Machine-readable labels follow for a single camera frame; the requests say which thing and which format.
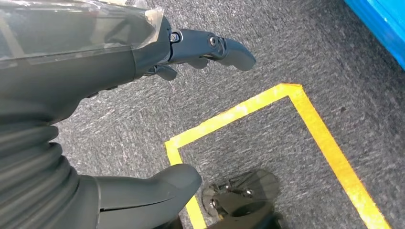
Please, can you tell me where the yellow floor tape rectangle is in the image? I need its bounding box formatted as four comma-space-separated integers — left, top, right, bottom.
164, 83, 393, 229

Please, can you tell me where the blue metal shelf rack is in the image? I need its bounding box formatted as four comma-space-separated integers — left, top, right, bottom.
343, 0, 405, 71

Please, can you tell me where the black robot foot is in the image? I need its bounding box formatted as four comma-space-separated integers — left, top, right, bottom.
202, 169, 284, 229

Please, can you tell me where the ribbed grey left arm sleeve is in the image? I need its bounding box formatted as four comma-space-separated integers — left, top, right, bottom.
0, 120, 81, 229

